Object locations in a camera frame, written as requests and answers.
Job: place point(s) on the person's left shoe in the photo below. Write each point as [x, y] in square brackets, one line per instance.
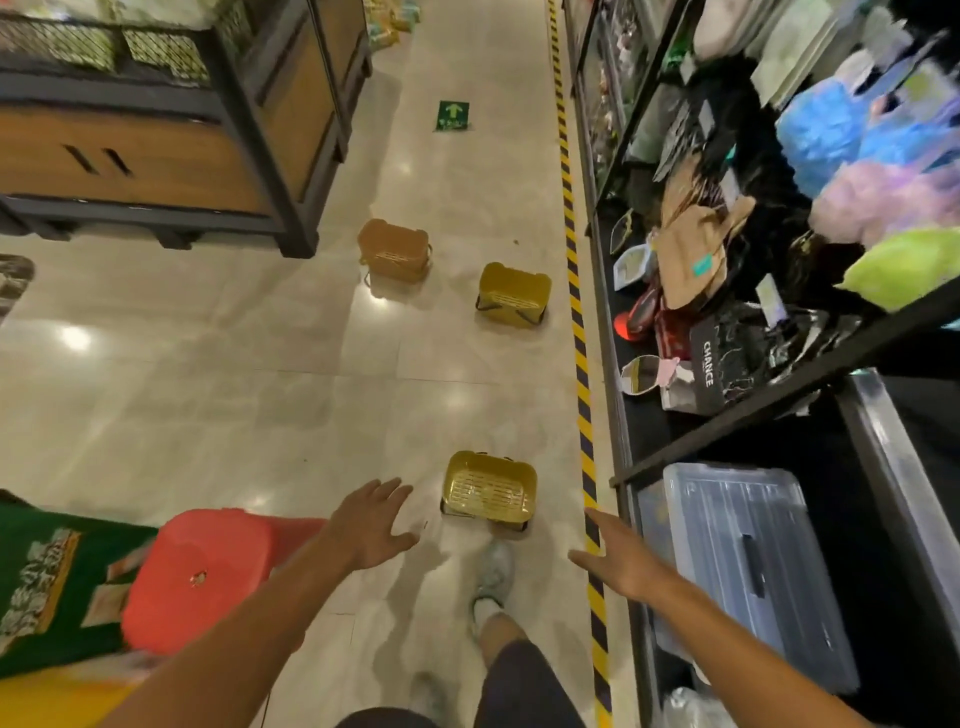
[429, 694]

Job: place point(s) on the person's left forearm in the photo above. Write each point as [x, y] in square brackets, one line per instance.
[225, 652]

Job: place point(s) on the yellow rectangular basket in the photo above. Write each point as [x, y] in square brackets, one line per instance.
[487, 487]
[514, 292]

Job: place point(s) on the yellow black hazard tape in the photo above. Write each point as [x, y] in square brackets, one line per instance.
[581, 390]

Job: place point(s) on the dark distant shelving unit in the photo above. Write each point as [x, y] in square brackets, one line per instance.
[150, 165]

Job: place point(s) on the person's shoe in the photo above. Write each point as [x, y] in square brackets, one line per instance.
[493, 574]
[429, 694]

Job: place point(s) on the brown rectangular basket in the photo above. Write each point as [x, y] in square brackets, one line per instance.
[394, 247]

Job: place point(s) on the person's left hand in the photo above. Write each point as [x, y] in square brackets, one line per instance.
[371, 529]

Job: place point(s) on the red plastic stool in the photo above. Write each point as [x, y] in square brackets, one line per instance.
[195, 577]

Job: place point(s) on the row of pastel bath puffs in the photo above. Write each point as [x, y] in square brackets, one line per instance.
[885, 195]

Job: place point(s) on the pile of yellow floor packets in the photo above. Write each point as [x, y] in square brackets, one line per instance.
[390, 19]

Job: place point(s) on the person's right hand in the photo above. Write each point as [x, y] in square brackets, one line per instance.
[626, 566]

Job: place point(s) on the green arrow floor sticker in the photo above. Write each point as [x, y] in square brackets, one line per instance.
[452, 116]

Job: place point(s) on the rows of assorted hanging goods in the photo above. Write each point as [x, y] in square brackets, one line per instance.
[697, 247]

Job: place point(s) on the yellow square pillar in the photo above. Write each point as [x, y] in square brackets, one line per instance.
[45, 701]

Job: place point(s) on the person's dark shorts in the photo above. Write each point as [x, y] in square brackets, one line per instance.
[525, 690]

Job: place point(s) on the small clear storage box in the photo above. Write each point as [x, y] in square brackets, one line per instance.
[735, 555]

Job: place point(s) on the person's right leg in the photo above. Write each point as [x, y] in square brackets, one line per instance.
[499, 634]

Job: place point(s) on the person's right shoe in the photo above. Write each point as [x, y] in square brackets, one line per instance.
[493, 574]

